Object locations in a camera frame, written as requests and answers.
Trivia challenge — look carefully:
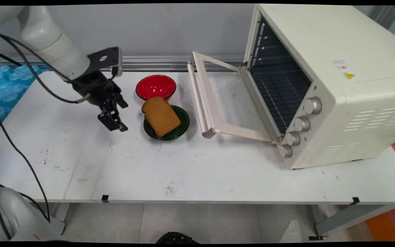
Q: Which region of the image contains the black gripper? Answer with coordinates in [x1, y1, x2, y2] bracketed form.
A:
[71, 70, 129, 133]

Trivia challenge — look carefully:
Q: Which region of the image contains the cream glass oven door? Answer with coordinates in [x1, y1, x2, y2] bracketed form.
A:
[187, 51, 284, 145]

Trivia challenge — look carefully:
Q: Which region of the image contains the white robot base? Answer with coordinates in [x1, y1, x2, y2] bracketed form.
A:
[0, 187, 65, 242]

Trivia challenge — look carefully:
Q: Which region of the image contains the brown toast slice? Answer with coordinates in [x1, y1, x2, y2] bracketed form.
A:
[141, 96, 182, 138]

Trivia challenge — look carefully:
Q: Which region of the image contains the red bowl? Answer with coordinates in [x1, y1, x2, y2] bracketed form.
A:
[135, 74, 177, 101]

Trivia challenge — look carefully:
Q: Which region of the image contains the dark green plate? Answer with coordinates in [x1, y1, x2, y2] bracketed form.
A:
[143, 105, 190, 141]

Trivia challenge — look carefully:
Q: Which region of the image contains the white table leg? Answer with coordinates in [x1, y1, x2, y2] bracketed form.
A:
[48, 202, 71, 236]

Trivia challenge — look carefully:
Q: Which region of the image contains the black round floor object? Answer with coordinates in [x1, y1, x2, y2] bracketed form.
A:
[155, 232, 200, 244]

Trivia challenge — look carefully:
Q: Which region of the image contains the small silver oven knob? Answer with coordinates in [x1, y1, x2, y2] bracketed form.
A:
[279, 144, 293, 158]

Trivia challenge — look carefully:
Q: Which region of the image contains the large silver oven knob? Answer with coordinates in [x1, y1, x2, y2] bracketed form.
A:
[303, 96, 323, 115]

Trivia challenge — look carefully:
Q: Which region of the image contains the cream toaster oven body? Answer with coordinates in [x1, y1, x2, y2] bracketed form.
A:
[243, 4, 395, 170]

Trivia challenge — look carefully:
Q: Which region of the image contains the grey metal table leg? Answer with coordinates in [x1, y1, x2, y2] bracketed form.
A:
[308, 204, 395, 241]

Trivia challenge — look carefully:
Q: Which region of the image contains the orange box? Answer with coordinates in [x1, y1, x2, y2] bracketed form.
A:
[365, 205, 395, 243]

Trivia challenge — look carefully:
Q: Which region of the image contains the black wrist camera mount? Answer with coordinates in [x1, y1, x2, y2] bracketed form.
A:
[87, 47, 123, 78]

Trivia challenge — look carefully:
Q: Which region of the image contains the aluminium rail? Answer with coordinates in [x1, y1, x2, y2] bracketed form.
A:
[0, 56, 247, 72]

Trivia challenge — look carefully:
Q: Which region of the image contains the thin black camera cable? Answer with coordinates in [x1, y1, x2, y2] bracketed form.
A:
[0, 30, 120, 240]

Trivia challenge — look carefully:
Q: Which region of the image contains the metal wire oven rack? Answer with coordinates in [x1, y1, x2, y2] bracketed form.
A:
[251, 63, 312, 135]

